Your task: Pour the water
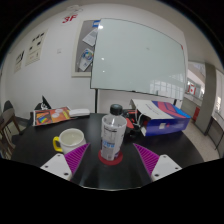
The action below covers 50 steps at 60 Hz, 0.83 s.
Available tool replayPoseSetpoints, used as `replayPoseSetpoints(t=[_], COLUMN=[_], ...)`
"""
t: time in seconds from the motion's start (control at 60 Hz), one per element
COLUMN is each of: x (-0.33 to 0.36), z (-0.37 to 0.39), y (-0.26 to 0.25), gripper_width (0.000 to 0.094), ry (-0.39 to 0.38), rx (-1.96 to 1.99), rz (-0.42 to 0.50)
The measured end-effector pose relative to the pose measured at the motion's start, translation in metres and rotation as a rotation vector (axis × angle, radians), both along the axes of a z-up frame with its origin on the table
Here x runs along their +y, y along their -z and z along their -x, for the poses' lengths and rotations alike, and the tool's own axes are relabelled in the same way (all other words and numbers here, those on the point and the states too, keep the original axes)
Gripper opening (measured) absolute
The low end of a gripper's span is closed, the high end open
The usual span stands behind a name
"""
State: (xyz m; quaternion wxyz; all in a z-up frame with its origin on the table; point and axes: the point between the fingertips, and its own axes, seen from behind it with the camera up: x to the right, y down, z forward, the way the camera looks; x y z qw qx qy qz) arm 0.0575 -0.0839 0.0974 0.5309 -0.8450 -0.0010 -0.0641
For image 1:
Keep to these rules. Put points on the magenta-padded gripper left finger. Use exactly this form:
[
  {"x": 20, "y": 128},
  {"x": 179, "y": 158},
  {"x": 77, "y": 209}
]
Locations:
[{"x": 58, "y": 165}]

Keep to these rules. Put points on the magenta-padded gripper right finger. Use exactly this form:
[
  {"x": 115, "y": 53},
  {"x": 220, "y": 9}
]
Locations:
[{"x": 163, "y": 166}]

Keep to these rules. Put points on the clear black-capped water bottle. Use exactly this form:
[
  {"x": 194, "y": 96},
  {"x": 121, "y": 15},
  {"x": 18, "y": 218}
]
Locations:
[{"x": 112, "y": 140}]

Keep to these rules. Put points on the blue and white cardboard box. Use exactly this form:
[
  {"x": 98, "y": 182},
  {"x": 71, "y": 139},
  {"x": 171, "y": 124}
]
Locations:
[{"x": 163, "y": 118}]

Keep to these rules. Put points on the colourful printed book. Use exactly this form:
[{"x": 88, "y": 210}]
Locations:
[{"x": 51, "y": 116}]

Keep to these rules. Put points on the flat round red coaster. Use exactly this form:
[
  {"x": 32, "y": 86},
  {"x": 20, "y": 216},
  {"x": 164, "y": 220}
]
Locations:
[{"x": 110, "y": 161}]

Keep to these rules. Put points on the black and red tool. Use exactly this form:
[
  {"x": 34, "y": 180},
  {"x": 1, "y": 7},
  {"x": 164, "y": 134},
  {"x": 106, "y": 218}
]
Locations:
[{"x": 131, "y": 121}]

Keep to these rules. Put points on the small white flat box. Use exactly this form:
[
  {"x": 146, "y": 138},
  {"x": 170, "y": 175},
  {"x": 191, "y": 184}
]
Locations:
[{"x": 79, "y": 112}]

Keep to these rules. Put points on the brown wooden chair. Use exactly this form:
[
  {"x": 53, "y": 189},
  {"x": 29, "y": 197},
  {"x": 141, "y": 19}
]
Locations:
[{"x": 8, "y": 123}]

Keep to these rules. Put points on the large whiteboard on stand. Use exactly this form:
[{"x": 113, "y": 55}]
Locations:
[{"x": 140, "y": 56}]

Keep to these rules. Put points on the grey notice board with papers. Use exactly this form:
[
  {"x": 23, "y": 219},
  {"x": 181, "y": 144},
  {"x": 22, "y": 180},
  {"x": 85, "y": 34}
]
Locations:
[{"x": 81, "y": 50}]

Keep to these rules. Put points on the small white wall poster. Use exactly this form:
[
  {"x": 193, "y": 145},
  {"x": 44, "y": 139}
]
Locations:
[{"x": 19, "y": 61}]

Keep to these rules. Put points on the white wall switch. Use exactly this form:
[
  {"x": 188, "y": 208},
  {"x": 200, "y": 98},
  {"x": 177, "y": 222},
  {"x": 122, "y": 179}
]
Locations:
[{"x": 59, "y": 51}]

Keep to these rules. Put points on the large white wall poster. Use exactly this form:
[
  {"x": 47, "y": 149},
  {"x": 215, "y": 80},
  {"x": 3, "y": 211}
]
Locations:
[{"x": 36, "y": 48}]

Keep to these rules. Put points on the red wall sign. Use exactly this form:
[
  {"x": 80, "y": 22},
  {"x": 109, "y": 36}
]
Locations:
[{"x": 69, "y": 18}]

